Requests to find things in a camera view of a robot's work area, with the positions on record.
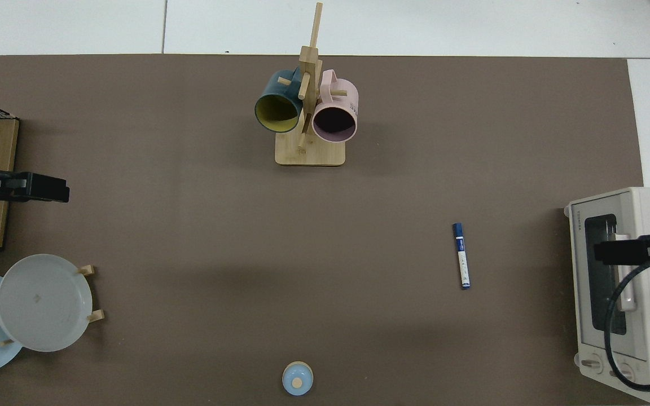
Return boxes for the pink mug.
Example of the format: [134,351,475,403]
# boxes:
[311,69,358,144]

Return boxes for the grey plate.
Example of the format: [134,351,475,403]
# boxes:
[0,254,93,353]

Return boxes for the brown table cloth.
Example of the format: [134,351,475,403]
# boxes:
[0,54,644,406]

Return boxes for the wooden plate rack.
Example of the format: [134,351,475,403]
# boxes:
[0,264,104,347]

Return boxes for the wooden cup stand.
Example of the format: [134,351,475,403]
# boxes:
[275,2,346,167]

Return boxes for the dark teal mug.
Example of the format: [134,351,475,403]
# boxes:
[254,68,304,134]

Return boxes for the blue white marker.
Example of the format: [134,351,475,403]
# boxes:
[452,222,471,290]

